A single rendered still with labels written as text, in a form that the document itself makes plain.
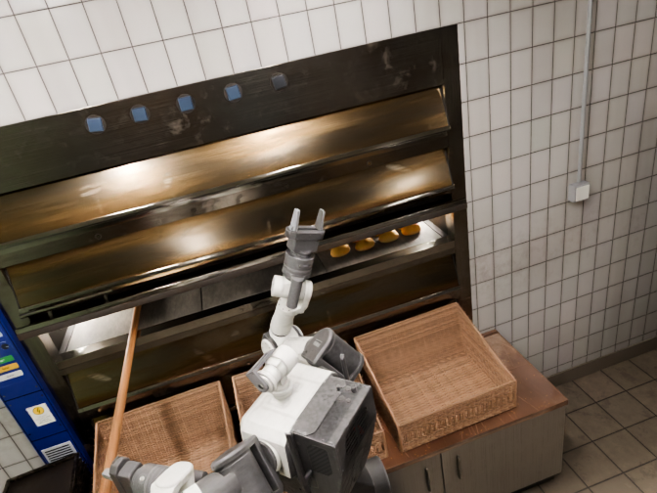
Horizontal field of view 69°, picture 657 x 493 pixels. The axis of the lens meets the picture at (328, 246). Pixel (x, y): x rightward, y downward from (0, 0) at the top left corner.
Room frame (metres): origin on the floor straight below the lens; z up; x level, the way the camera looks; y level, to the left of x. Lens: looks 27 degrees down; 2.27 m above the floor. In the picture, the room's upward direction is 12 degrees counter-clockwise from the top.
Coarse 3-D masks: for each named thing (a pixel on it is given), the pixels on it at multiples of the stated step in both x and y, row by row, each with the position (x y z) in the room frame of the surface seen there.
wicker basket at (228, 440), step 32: (128, 416) 1.61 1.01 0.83; (160, 416) 1.62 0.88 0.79; (192, 416) 1.63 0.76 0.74; (224, 416) 1.52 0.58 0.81; (96, 448) 1.47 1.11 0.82; (128, 448) 1.56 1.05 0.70; (160, 448) 1.57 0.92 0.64; (192, 448) 1.58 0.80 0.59; (224, 448) 1.55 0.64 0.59; (96, 480) 1.35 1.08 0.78
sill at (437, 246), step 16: (448, 240) 1.95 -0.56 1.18; (384, 256) 1.92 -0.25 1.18; (400, 256) 1.89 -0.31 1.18; (416, 256) 1.91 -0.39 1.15; (336, 272) 1.87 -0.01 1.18; (352, 272) 1.85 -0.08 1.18; (368, 272) 1.86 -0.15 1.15; (320, 288) 1.82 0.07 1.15; (224, 304) 1.79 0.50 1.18; (240, 304) 1.77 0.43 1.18; (256, 304) 1.77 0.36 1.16; (176, 320) 1.75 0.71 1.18; (192, 320) 1.72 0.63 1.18; (208, 320) 1.73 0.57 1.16; (144, 336) 1.68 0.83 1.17; (160, 336) 1.69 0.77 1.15; (80, 352) 1.65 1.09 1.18; (96, 352) 1.64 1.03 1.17; (112, 352) 1.65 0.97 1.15; (64, 368) 1.62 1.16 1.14
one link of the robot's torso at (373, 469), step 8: (376, 456) 1.00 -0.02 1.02; (368, 464) 0.98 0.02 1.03; (376, 464) 0.97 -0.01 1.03; (368, 472) 0.94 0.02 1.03; (376, 472) 0.94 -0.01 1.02; (384, 472) 0.94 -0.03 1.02; (360, 480) 0.90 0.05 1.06; (368, 480) 0.91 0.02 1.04; (376, 480) 0.93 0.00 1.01; (384, 480) 0.93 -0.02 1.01; (352, 488) 0.89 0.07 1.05; (360, 488) 0.89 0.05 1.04; (368, 488) 0.90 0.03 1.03; (376, 488) 0.91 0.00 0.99; (384, 488) 0.92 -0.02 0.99
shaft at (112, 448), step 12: (132, 324) 1.74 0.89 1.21; (132, 336) 1.64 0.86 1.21; (132, 348) 1.57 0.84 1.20; (132, 360) 1.51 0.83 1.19; (120, 384) 1.36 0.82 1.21; (120, 396) 1.29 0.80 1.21; (120, 408) 1.24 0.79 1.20; (120, 420) 1.19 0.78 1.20; (120, 432) 1.15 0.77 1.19; (108, 456) 1.04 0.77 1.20; (108, 468) 1.00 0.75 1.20; (108, 480) 0.96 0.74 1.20; (108, 492) 0.92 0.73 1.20
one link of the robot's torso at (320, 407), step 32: (320, 384) 0.94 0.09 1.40; (352, 384) 0.91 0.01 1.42; (256, 416) 0.88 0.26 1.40; (288, 416) 0.86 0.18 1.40; (320, 416) 0.84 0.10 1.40; (352, 416) 0.82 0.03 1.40; (288, 448) 0.79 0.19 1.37; (320, 448) 0.77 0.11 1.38; (352, 448) 0.80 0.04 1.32; (288, 480) 0.82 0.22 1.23; (320, 480) 0.78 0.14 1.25; (352, 480) 0.83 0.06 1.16
